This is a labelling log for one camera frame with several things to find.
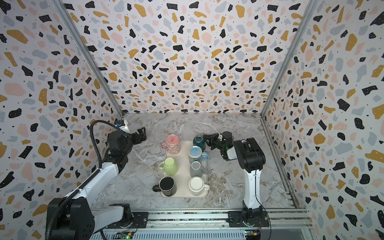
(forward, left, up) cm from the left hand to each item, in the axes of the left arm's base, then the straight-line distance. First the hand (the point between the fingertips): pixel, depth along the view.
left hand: (137, 127), depth 82 cm
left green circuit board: (-46, +2, -23) cm, 52 cm away
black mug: (-27, -17, -15) cm, 35 cm away
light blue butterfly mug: (-9, -32, -13) cm, 36 cm away
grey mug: (-18, -32, -14) cm, 40 cm away
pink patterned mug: (-3, -18, -12) cm, 22 cm away
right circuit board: (-48, -59, -24) cm, 80 cm away
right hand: (+6, -36, -13) cm, 39 cm away
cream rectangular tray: (-18, -24, -25) cm, 39 cm away
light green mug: (-17, -18, -13) cm, 28 cm away
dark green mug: (-1, -34, -13) cm, 37 cm away
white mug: (-27, -33, -16) cm, 45 cm away
